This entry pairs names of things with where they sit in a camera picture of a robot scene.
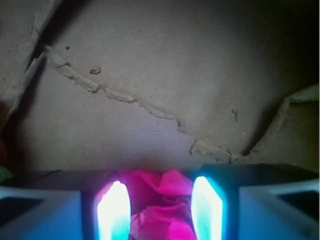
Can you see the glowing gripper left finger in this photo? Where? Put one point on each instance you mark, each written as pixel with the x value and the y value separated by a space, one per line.
pixel 65 205

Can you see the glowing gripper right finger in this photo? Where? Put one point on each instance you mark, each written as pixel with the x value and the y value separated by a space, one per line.
pixel 255 202

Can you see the red paper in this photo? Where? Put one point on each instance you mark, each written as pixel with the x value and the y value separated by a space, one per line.
pixel 160 205

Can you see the brown paper bag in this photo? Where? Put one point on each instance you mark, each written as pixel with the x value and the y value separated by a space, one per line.
pixel 158 84

